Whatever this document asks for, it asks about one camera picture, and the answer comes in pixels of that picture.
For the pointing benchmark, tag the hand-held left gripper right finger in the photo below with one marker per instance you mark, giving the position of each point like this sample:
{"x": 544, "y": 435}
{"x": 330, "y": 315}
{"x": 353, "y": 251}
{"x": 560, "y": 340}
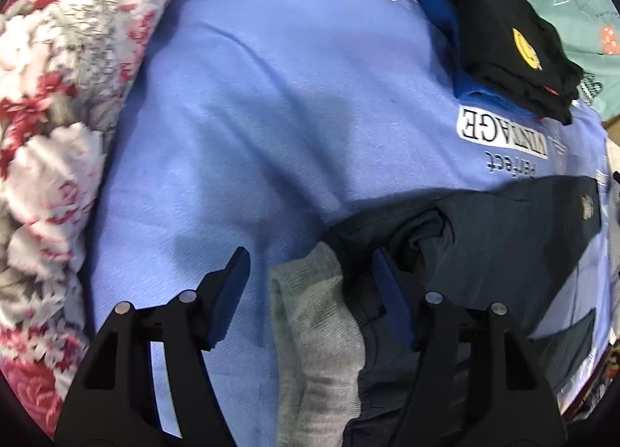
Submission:
{"x": 395, "y": 301}

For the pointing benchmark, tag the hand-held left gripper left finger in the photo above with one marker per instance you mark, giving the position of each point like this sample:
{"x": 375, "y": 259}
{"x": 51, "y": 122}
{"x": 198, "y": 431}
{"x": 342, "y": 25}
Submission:
{"x": 227, "y": 301}

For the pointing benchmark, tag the dark navy pants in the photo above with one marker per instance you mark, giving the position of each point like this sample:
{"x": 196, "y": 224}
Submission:
{"x": 503, "y": 243}

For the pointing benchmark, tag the blue printed blanket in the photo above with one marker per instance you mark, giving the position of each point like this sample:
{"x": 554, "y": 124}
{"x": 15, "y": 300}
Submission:
{"x": 271, "y": 127}

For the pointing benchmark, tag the red floral fleece blanket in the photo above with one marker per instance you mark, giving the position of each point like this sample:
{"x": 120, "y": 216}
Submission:
{"x": 53, "y": 146}

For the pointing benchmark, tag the folded black garment yellow patch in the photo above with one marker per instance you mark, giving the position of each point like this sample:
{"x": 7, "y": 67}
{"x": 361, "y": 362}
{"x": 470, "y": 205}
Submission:
{"x": 499, "y": 35}

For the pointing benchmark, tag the folded bright blue garment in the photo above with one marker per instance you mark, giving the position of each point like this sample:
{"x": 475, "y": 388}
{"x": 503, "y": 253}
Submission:
{"x": 441, "y": 11}

